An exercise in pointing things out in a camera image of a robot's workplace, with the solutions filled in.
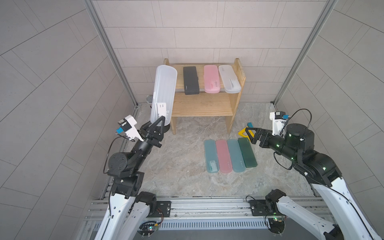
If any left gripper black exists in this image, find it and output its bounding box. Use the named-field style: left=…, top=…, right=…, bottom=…
left=128, top=117, right=164, bottom=172

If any dark green pencil case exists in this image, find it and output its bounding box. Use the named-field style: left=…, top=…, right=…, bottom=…
left=238, top=138, right=258, bottom=168

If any light blue pencil case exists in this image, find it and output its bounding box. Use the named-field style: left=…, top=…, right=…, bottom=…
left=227, top=139, right=246, bottom=173

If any pink pencil case shelf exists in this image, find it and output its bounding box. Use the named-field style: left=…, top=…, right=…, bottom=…
left=216, top=140, right=233, bottom=174
left=204, top=65, right=221, bottom=94

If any clear white pencil case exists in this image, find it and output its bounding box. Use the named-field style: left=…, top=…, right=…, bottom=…
left=151, top=65, right=178, bottom=126
left=218, top=65, right=242, bottom=94

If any teal pencil case with label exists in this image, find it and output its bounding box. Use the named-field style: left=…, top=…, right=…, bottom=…
left=204, top=140, right=219, bottom=174

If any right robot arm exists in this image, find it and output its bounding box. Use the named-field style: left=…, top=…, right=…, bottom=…
left=246, top=124, right=381, bottom=240

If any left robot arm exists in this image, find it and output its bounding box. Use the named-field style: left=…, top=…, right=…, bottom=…
left=95, top=116, right=169, bottom=240

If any wooden two-tier shelf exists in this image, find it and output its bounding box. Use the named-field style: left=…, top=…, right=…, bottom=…
left=164, top=59, right=242, bottom=135

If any black pencil case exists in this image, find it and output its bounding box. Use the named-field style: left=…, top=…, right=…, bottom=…
left=183, top=66, right=200, bottom=95

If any pink pencil case top shelf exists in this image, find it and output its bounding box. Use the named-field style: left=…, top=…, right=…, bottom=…
left=204, top=65, right=221, bottom=94

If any yellow triangle block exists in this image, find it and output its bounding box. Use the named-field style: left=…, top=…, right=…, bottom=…
left=238, top=128, right=255, bottom=140

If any silver microphone on stand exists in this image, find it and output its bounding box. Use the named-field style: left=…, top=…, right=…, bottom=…
left=146, top=95, right=153, bottom=105

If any right circuit board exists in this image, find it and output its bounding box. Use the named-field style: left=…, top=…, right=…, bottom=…
left=267, top=218, right=285, bottom=235

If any circuit board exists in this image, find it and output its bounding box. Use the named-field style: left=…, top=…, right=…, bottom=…
left=267, top=218, right=285, bottom=235
left=138, top=221, right=159, bottom=238

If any left circuit board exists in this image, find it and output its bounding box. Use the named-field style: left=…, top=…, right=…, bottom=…
left=138, top=221, right=159, bottom=238

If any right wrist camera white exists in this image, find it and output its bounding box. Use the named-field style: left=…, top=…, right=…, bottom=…
left=270, top=111, right=290, bottom=136

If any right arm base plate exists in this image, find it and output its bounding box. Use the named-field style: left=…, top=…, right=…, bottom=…
left=248, top=199, right=270, bottom=217

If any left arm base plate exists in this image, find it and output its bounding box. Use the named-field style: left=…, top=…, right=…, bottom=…
left=148, top=201, right=172, bottom=218

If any aluminium mounting rail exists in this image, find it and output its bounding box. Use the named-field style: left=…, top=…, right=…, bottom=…
left=82, top=182, right=337, bottom=223

